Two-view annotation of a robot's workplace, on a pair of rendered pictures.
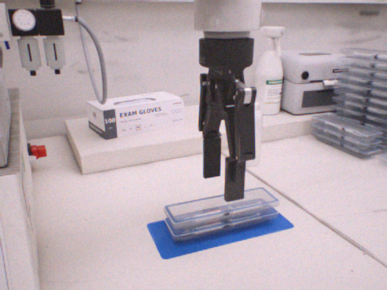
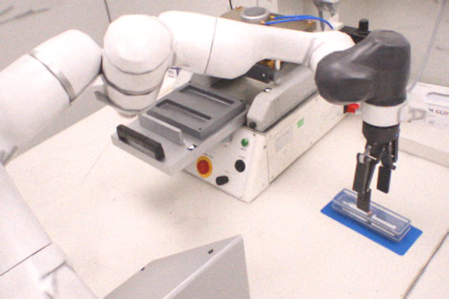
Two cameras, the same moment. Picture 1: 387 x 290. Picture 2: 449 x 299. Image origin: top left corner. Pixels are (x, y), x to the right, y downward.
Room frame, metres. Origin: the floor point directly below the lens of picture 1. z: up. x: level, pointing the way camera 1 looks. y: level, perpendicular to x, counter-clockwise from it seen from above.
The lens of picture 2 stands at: (-0.07, -0.70, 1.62)
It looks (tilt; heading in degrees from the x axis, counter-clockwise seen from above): 37 degrees down; 71
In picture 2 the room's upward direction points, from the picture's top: 7 degrees counter-clockwise
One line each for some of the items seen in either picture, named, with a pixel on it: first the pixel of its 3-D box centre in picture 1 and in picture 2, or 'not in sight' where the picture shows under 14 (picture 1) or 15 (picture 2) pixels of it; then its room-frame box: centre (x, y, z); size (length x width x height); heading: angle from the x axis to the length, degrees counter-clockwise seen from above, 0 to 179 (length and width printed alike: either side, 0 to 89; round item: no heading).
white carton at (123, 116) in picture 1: (137, 112); (447, 107); (0.91, 0.15, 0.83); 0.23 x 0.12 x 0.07; 125
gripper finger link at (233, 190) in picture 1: (234, 178); (363, 198); (0.46, -0.06, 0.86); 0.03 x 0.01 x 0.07; 111
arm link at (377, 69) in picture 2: not in sight; (363, 69); (0.45, -0.03, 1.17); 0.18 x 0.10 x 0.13; 156
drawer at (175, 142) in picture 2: not in sight; (182, 120); (0.16, 0.30, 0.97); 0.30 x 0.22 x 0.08; 25
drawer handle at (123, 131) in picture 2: not in sight; (139, 141); (0.04, 0.24, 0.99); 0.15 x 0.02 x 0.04; 115
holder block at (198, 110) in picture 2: not in sight; (195, 107); (0.21, 0.32, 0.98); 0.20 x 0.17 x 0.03; 115
